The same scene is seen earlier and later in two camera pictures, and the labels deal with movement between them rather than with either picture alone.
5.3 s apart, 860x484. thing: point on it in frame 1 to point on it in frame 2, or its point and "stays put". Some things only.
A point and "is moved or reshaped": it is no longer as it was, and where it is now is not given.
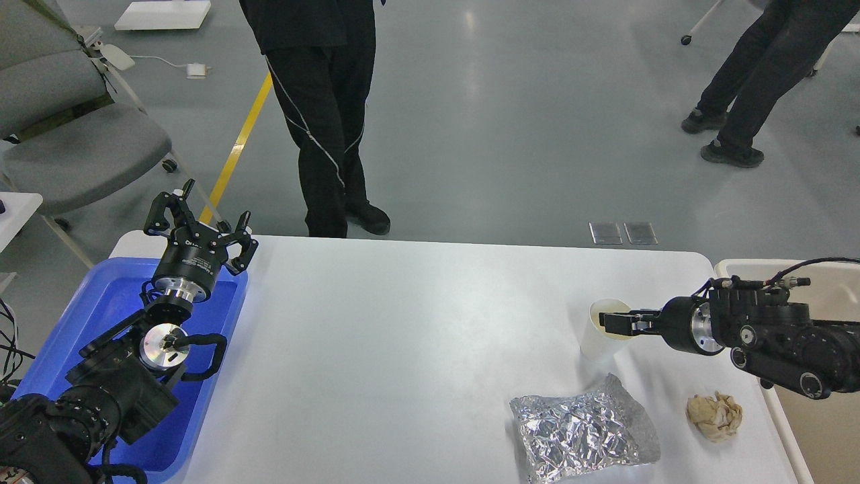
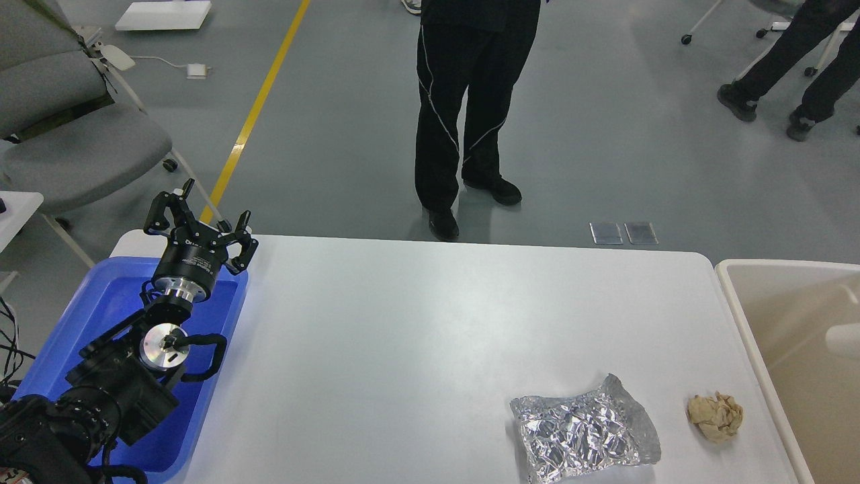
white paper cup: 598,346 is moved or reshaped
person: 322,57 to 475,49
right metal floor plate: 641,232 stays put
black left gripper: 189,265 stays put
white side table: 18,207 stays put
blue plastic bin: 113,292 stays put
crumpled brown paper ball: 716,418 stays put
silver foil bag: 566,436 stays put
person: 779,49 to 817,22
